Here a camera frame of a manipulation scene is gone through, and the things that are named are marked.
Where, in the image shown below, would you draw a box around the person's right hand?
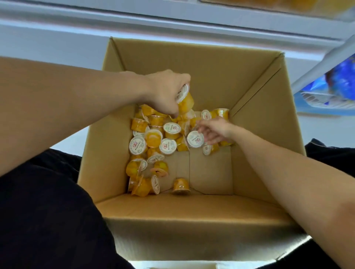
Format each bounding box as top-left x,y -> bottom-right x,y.
195,116 -> 237,146

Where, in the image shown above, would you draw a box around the person's left hand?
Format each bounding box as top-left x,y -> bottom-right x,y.
141,69 -> 192,118

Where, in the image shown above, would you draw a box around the yellow jelly cup white lid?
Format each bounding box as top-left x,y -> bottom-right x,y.
186,130 -> 205,149
176,84 -> 195,115

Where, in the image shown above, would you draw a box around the pile of yellow jelly cups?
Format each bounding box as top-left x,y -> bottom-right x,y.
125,104 -> 231,198

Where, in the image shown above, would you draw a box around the brown cardboard box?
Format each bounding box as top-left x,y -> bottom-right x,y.
77,37 -> 311,262

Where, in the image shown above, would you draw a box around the person's right forearm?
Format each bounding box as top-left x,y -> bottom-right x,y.
230,125 -> 355,269

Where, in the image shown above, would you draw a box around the person's left forearm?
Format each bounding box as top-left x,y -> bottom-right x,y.
0,57 -> 152,177

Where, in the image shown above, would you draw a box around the person's black trousers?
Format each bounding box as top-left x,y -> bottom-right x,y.
0,138 -> 355,269

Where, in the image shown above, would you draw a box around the blue snack bags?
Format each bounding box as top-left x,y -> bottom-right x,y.
302,54 -> 355,102

